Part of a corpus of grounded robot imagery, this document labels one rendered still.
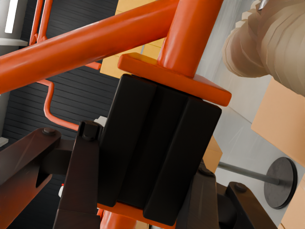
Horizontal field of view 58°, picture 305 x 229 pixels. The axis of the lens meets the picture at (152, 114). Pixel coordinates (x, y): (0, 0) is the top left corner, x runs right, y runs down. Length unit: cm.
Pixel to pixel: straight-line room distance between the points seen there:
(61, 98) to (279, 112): 1118
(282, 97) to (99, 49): 22
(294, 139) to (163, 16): 17
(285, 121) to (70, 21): 1098
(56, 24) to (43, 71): 1116
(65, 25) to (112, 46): 1104
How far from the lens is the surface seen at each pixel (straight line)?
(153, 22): 17
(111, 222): 18
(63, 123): 792
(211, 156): 180
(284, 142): 29
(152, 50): 743
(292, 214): 122
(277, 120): 32
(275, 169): 243
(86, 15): 1102
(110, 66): 754
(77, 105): 1131
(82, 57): 17
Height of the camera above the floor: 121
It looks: 3 degrees down
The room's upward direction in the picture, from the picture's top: 73 degrees counter-clockwise
